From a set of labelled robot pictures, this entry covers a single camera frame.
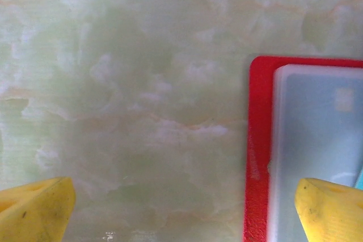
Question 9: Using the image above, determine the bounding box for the red and white packet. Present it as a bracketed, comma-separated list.
[242, 56, 363, 242]

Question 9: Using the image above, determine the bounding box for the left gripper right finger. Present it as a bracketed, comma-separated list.
[294, 177, 363, 242]

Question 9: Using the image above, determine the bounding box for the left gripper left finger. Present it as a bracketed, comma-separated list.
[0, 176, 77, 242]

